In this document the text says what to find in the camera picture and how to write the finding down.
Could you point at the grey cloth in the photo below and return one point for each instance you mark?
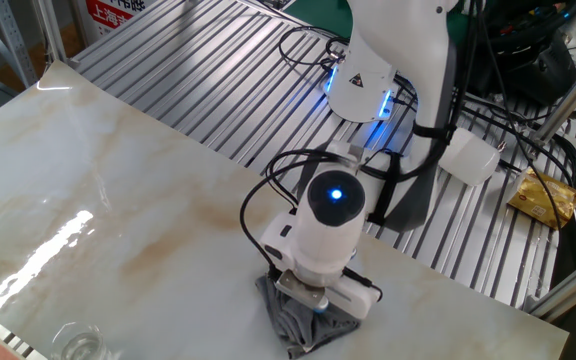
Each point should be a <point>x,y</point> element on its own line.
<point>303,330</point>

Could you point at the green cutting mat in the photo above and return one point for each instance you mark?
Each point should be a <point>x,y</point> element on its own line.
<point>318,14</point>

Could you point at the grey perforated shelf upright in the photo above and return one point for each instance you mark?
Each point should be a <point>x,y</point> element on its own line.
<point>13,42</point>

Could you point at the gold snack packet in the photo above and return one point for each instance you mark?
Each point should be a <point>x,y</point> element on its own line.
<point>543,200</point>

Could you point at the clear glass cup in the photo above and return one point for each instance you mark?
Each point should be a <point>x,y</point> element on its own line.
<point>79,345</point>

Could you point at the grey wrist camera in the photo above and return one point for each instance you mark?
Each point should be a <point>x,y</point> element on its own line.
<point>300,292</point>

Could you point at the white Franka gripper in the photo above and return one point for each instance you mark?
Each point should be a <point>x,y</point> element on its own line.
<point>358,300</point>

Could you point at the red and white sign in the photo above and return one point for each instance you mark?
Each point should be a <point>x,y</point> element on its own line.
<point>110,14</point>

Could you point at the aluminium frame post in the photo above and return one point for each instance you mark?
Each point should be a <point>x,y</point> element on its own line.
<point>568,290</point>
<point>568,97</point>

